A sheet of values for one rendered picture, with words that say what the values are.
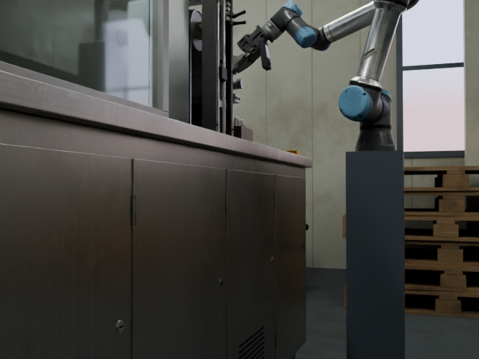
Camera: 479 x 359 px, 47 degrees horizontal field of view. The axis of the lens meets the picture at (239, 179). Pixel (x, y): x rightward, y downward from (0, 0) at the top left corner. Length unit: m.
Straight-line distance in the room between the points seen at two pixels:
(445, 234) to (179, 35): 2.21
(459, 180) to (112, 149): 2.83
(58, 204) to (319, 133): 3.96
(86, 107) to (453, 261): 3.01
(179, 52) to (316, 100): 2.89
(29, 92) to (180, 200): 0.53
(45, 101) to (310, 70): 4.10
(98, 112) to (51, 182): 0.14
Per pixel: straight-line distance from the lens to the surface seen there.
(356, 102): 1.95
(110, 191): 0.96
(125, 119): 0.95
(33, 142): 0.81
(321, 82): 4.75
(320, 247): 4.69
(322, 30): 2.25
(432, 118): 4.62
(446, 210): 3.58
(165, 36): 1.26
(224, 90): 1.89
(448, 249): 3.61
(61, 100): 0.81
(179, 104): 1.92
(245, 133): 2.35
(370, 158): 2.02
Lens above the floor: 0.75
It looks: 1 degrees up
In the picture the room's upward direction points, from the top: straight up
